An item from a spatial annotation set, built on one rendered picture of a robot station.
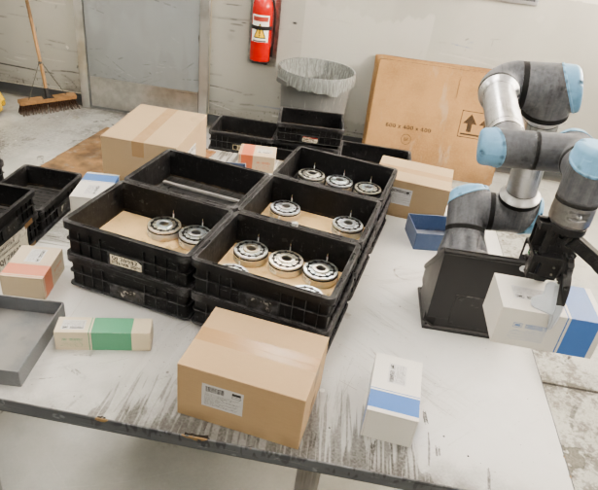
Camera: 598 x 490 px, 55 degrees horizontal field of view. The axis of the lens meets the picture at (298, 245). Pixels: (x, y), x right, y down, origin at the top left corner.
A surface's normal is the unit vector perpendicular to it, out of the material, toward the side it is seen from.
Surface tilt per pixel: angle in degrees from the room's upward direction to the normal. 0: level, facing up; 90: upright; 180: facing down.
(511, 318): 90
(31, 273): 0
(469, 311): 90
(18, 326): 0
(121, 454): 0
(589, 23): 90
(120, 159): 90
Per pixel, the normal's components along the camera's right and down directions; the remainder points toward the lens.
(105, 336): 0.10, 0.54
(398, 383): 0.11, -0.84
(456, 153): -0.11, 0.23
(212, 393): -0.27, 0.49
